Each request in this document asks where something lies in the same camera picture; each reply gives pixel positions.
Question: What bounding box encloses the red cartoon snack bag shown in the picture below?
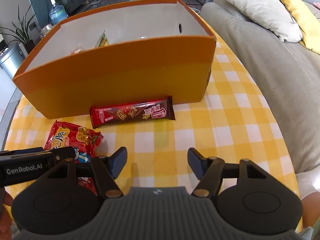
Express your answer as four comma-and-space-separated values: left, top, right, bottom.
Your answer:
43, 120, 104, 196

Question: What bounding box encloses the dark red chocolate wafer bar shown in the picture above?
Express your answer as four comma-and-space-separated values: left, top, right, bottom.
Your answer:
89, 96, 175, 128

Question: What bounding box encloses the person left hand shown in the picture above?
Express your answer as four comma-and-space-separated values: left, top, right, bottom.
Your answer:
0, 187, 14, 240

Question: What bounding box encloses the silver trash can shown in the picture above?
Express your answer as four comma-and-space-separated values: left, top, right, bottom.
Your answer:
0, 44, 25, 79

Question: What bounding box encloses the beige sofa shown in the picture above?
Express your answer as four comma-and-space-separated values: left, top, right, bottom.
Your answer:
199, 0, 320, 201

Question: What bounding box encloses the orange cardboard box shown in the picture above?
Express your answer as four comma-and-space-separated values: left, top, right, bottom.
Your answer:
13, 0, 216, 119

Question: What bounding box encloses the potted grass plant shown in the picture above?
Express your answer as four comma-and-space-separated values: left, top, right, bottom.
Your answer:
1, 5, 35, 54

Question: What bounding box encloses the blue water bottle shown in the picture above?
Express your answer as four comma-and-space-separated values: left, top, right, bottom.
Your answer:
49, 0, 68, 25

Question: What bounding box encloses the white cushion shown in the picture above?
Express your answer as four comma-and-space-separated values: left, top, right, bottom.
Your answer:
214, 0, 303, 43

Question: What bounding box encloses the yellow cushion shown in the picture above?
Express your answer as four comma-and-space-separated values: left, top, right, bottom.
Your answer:
280, 0, 320, 54

